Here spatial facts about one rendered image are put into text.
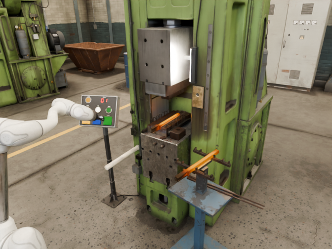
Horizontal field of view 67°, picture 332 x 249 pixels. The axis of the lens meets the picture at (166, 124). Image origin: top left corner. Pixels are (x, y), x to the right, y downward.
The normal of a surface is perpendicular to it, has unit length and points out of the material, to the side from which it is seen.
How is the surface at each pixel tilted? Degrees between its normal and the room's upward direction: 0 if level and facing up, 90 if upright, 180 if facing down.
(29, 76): 88
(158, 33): 90
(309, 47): 90
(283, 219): 0
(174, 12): 90
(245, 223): 0
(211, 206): 0
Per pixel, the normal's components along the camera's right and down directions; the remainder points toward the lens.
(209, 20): -0.56, 0.35
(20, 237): 0.08, -0.90
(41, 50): 0.72, 0.08
